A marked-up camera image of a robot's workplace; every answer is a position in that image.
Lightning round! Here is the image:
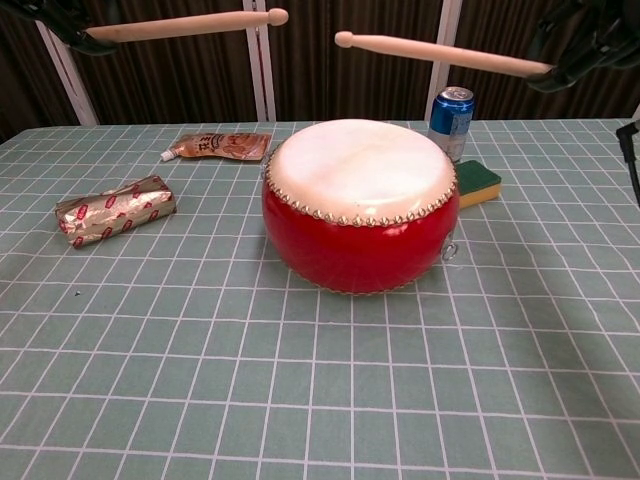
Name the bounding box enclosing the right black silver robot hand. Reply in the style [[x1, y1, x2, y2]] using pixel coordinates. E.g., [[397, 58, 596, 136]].
[[524, 0, 640, 94]]

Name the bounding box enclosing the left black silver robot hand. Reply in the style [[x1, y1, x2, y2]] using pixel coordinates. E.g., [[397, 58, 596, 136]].
[[0, 0, 119, 56]]

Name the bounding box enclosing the light wooden drumstick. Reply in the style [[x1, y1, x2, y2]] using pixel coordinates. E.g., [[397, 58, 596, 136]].
[[84, 7, 290, 43], [334, 30, 557, 79]]

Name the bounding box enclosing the red drum with white skin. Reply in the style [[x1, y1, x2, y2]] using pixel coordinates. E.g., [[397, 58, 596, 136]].
[[261, 118, 461, 296]]

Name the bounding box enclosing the blue drink can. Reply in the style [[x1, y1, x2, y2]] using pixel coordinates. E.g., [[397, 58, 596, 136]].
[[427, 86, 476, 164]]

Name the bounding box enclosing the green and yellow sponge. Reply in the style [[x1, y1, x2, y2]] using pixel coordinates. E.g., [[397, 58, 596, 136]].
[[455, 159, 503, 210]]

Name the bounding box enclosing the gold foil snack package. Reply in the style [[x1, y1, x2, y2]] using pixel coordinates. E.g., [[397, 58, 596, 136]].
[[54, 174, 179, 250]]

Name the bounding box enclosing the orange sauce pouch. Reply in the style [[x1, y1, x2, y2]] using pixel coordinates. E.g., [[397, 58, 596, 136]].
[[160, 132, 273, 163]]

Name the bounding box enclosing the green grid tablecloth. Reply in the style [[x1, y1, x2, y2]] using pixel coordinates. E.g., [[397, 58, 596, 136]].
[[0, 118, 640, 480]]

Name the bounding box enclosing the white partition frame post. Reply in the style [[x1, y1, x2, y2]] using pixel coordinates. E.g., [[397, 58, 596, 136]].
[[243, 0, 277, 123], [424, 0, 464, 121], [32, 19, 100, 126]]

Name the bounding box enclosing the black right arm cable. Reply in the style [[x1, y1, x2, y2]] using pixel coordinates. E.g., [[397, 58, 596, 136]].
[[615, 119, 640, 207]]

